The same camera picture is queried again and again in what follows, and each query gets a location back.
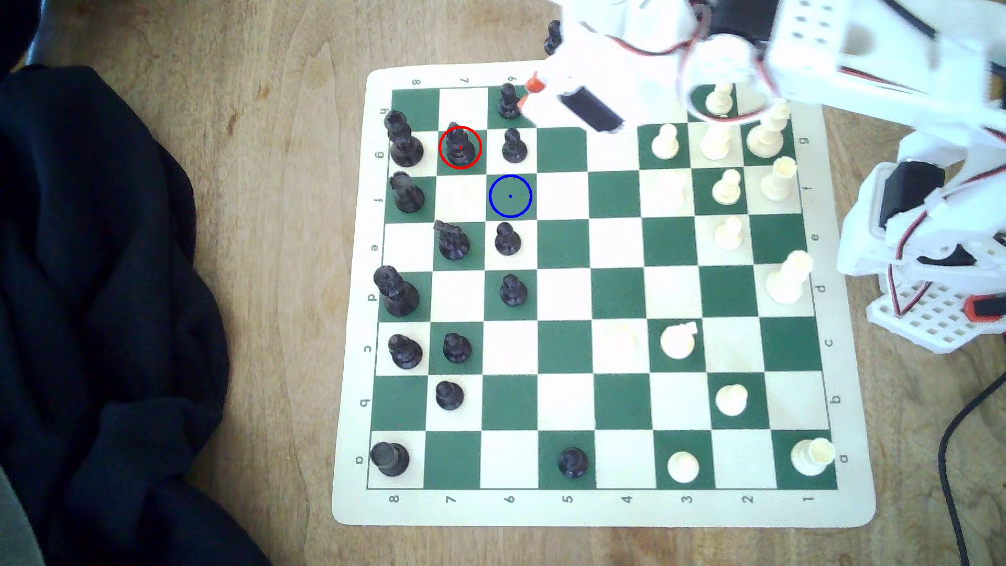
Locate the black queen chess piece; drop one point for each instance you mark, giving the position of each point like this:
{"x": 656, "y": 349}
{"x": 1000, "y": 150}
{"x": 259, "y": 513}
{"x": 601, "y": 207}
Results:
{"x": 397, "y": 295}

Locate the black rook chess piece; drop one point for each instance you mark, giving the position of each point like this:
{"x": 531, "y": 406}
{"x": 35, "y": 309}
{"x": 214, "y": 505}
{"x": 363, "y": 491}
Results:
{"x": 389, "y": 458}

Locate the black king chess piece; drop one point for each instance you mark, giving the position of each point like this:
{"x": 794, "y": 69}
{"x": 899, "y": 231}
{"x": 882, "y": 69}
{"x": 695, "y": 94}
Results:
{"x": 404, "y": 145}

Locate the grey fabric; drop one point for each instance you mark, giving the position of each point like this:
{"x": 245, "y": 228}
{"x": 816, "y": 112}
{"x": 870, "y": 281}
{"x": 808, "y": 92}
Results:
{"x": 14, "y": 527}

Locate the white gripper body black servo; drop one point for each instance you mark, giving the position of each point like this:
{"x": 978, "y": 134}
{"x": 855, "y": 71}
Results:
{"x": 571, "y": 89}

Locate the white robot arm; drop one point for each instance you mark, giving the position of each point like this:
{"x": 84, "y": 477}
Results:
{"x": 833, "y": 55}

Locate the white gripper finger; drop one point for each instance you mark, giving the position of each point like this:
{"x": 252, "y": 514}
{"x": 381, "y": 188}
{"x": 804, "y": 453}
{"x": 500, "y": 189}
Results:
{"x": 550, "y": 111}
{"x": 544, "y": 82}

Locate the green white chess board mat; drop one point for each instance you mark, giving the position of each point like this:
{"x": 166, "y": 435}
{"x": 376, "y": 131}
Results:
{"x": 566, "y": 409}

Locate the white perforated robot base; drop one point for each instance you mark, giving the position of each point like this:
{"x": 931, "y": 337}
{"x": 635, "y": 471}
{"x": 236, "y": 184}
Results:
{"x": 927, "y": 322}

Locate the white knight chess piece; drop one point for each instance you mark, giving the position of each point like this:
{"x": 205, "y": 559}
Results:
{"x": 678, "y": 340}
{"x": 766, "y": 137}

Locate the black cloth jacket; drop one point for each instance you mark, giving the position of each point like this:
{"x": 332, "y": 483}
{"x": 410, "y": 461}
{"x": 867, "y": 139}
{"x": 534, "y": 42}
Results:
{"x": 102, "y": 314}

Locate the white pawn chess piece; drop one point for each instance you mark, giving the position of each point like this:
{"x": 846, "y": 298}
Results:
{"x": 621, "y": 340}
{"x": 719, "y": 100}
{"x": 682, "y": 468}
{"x": 715, "y": 143}
{"x": 665, "y": 143}
{"x": 669, "y": 193}
{"x": 731, "y": 400}
{"x": 728, "y": 189}
{"x": 729, "y": 233}

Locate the black bishop chess piece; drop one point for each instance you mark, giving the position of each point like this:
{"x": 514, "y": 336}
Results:
{"x": 407, "y": 196}
{"x": 460, "y": 146}

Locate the black pawn chess piece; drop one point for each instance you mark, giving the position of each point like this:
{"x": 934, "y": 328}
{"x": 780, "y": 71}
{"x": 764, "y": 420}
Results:
{"x": 457, "y": 348}
{"x": 513, "y": 147}
{"x": 513, "y": 291}
{"x": 509, "y": 102}
{"x": 508, "y": 240}
{"x": 573, "y": 463}
{"x": 554, "y": 39}
{"x": 449, "y": 395}

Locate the dark furniture piece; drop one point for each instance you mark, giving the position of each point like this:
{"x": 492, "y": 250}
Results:
{"x": 17, "y": 27}

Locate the white rook chess piece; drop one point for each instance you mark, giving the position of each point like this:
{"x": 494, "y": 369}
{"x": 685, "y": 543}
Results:
{"x": 812, "y": 457}

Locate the white bishop chess piece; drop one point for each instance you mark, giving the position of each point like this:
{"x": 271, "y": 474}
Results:
{"x": 778, "y": 179}

